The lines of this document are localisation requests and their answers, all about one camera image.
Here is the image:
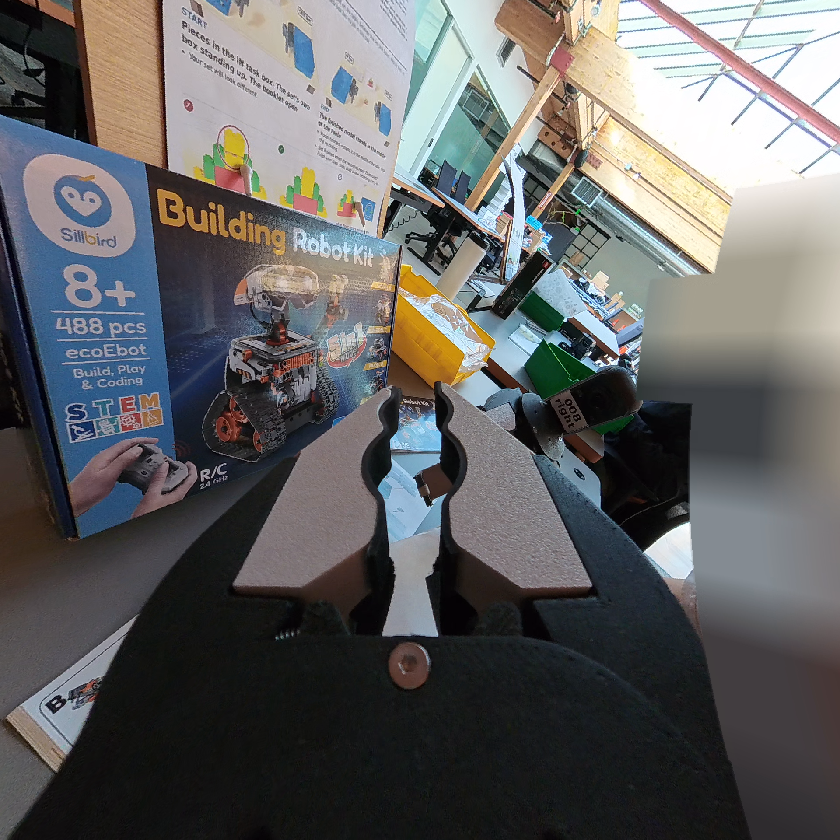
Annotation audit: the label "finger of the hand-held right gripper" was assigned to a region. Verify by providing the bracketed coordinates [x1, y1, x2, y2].
[415, 459, 455, 508]

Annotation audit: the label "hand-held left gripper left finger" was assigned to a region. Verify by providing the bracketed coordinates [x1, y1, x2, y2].
[233, 387, 403, 632]

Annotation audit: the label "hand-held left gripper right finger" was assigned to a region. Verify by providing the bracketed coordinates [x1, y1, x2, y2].
[430, 382, 592, 632]

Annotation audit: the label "grey desk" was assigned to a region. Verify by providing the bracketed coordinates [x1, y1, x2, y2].
[0, 308, 592, 840]

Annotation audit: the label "small blue booklet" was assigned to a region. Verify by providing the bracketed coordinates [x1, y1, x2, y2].
[390, 394, 442, 454]

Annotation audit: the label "large green bin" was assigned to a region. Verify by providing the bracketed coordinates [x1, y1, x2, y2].
[525, 341, 632, 435]

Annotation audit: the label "small green bin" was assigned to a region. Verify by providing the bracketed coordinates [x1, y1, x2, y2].
[518, 292, 565, 332]

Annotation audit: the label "clear plastic bags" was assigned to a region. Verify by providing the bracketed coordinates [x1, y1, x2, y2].
[400, 289, 492, 375]

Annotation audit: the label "yellow plastic bin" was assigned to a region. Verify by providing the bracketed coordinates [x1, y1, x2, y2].
[392, 264, 496, 388]

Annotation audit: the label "long black carton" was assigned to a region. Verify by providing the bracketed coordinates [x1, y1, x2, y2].
[491, 251, 555, 320]

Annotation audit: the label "white paper roll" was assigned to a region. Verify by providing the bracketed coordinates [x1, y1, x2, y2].
[436, 239, 490, 303]

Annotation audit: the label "blue robot kit box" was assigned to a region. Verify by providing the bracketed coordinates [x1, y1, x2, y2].
[0, 115, 403, 540]

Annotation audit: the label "open instruction booklet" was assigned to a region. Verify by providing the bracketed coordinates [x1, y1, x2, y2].
[7, 453, 455, 772]

